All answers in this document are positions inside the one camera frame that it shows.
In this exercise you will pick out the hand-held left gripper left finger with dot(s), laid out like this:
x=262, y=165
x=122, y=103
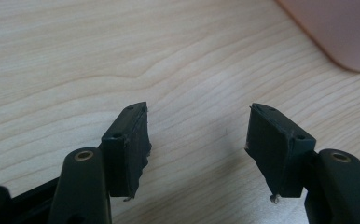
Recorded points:
x=125, y=155

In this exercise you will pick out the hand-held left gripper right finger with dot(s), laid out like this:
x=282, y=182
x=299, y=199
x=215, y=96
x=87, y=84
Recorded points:
x=277, y=149

